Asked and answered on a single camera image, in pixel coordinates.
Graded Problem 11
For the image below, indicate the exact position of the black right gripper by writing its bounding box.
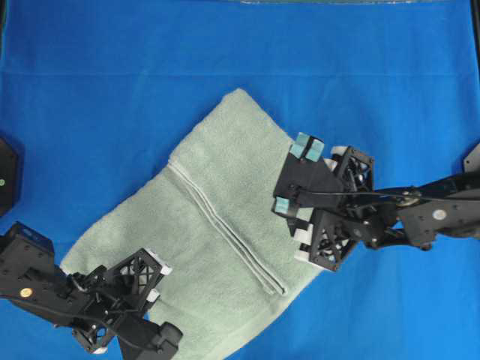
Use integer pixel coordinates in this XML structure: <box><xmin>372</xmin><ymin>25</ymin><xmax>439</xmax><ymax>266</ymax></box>
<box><xmin>272</xmin><ymin>132</ymin><xmax>398</xmax><ymax>271</ymax></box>

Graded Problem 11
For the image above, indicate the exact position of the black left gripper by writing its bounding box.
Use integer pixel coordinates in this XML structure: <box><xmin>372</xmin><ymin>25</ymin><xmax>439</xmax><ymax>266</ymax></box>
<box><xmin>69</xmin><ymin>248</ymin><xmax>172</xmax><ymax>355</ymax></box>

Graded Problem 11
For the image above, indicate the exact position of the sage green bath towel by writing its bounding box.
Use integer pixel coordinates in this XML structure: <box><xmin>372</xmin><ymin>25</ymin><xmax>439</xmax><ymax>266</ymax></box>
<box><xmin>61</xmin><ymin>88</ymin><xmax>320</xmax><ymax>359</ymax></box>

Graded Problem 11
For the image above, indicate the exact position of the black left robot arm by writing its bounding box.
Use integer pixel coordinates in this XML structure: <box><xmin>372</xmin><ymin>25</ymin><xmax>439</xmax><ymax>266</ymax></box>
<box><xmin>1</xmin><ymin>222</ymin><xmax>182</xmax><ymax>359</ymax></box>

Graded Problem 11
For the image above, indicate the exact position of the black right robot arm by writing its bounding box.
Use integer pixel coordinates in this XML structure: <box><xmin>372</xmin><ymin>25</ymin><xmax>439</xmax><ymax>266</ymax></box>
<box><xmin>271</xmin><ymin>133</ymin><xmax>479</xmax><ymax>272</ymax></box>

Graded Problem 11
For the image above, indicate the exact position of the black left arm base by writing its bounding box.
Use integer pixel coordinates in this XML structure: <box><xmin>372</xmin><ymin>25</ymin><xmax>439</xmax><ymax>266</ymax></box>
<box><xmin>1</xmin><ymin>130</ymin><xmax>25</xmax><ymax>218</ymax></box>

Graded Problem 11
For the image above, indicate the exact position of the blue table cloth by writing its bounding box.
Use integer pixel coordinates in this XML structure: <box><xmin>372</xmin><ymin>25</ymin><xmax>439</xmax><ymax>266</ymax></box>
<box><xmin>1</xmin><ymin>1</ymin><xmax>479</xmax><ymax>359</ymax></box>

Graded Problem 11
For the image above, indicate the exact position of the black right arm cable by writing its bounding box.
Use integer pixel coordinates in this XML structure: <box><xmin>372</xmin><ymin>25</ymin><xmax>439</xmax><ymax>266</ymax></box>
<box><xmin>294</xmin><ymin>187</ymin><xmax>421</xmax><ymax>202</ymax></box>

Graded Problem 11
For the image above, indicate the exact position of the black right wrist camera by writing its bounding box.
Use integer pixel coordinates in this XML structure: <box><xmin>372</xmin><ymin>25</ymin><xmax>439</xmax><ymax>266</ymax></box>
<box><xmin>273</xmin><ymin>153</ymin><xmax>344</xmax><ymax>208</ymax></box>

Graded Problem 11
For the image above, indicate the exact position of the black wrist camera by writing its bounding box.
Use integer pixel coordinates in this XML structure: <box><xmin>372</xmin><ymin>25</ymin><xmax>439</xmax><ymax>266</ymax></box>
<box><xmin>273</xmin><ymin>153</ymin><xmax>344</xmax><ymax>208</ymax></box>
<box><xmin>117</xmin><ymin>315</ymin><xmax>183</xmax><ymax>360</ymax></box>

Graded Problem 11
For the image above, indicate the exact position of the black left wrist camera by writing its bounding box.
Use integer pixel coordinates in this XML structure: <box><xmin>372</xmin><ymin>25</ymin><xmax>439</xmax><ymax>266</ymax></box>
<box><xmin>117</xmin><ymin>315</ymin><xmax>183</xmax><ymax>360</ymax></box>

